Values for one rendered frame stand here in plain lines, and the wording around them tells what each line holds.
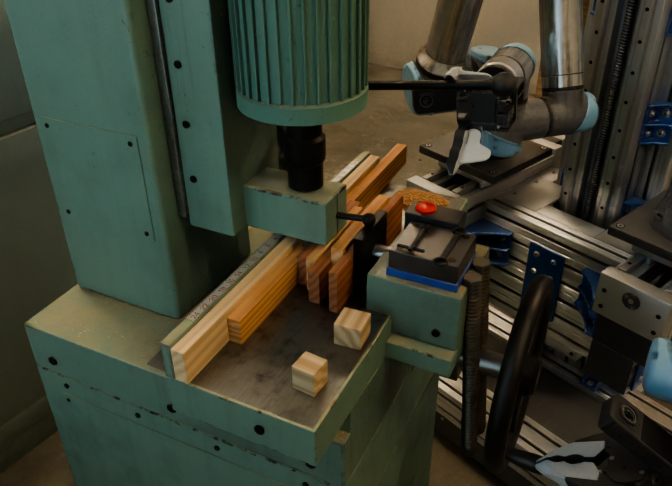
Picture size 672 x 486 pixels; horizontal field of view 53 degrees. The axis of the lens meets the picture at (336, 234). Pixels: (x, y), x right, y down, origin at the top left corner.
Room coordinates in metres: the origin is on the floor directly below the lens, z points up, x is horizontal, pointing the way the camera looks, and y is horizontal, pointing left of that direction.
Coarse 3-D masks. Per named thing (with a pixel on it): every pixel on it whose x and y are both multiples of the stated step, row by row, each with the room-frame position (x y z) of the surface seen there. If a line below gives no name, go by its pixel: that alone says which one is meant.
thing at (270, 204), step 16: (256, 176) 0.90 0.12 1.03; (272, 176) 0.90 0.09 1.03; (256, 192) 0.87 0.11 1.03; (272, 192) 0.85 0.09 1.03; (288, 192) 0.85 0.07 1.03; (304, 192) 0.85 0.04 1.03; (320, 192) 0.85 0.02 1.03; (336, 192) 0.85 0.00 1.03; (256, 208) 0.87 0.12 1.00; (272, 208) 0.85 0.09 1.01; (288, 208) 0.84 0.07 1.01; (304, 208) 0.83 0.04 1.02; (320, 208) 0.82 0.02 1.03; (336, 208) 0.84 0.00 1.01; (256, 224) 0.87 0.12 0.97; (272, 224) 0.85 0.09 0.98; (288, 224) 0.84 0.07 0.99; (304, 224) 0.83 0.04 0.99; (320, 224) 0.82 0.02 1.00; (336, 224) 0.84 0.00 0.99; (320, 240) 0.82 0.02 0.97
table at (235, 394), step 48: (384, 192) 1.10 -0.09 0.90; (432, 192) 1.09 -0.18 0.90; (288, 336) 0.70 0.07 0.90; (384, 336) 0.71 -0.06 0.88; (192, 384) 0.61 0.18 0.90; (240, 384) 0.61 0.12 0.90; (288, 384) 0.61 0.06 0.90; (336, 384) 0.61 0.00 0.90; (240, 432) 0.58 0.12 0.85; (288, 432) 0.55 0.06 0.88; (336, 432) 0.58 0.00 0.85
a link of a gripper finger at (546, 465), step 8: (536, 464) 0.59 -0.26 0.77; (544, 464) 0.58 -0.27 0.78; (552, 464) 0.58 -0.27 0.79; (560, 464) 0.57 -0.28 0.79; (568, 464) 0.57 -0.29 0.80; (576, 464) 0.56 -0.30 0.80; (584, 464) 0.56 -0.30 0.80; (592, 464) 0.56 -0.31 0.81; (544, 472) 0.57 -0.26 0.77; (552, 472) 0.57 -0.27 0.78; (560, 472) 0.56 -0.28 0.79; (568, 472) 0.56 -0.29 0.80; (576, 472) 0.55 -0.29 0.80; (584, 472) 0.55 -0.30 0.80; (592, 472) 0.54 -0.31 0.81; (560, 480) 0.55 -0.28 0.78
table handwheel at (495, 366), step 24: (528, 288) 0.73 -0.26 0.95; (552, 288) 0.79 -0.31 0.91; (528, 312) 0.68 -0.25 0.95; (528, 336) 0.65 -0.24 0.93; (480, 360) 0.73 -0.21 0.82; (504, 360) 0.63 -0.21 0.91; (528, 360) 0.71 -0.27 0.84; (504, 384) 0.61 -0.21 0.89; (528, 384) 0.68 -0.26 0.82; (504, 408) 0.60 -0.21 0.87; (504, 432) 0.59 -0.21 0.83; (504, 456) 0.60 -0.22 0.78
